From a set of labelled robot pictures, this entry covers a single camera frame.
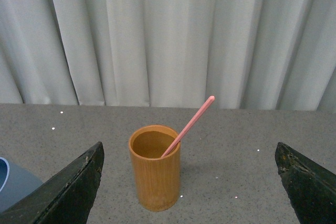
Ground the pink chopstick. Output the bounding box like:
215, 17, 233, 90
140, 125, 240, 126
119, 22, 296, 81
161, 95, 215, 157

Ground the white pleated curtain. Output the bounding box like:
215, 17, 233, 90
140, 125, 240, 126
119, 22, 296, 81
1, 0, 335, 112

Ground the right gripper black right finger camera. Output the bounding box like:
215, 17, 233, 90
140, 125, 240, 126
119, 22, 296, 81
275, 142, 335, 223

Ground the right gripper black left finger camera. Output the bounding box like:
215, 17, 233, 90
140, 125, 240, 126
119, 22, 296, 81
1, 142, 104, 223

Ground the bamboo chopstick holder cup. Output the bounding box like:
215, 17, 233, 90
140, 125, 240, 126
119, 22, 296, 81
128, 125, 181, 211

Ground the light blue plastic cup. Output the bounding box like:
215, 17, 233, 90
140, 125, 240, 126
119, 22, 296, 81
0, 157, 43, 212

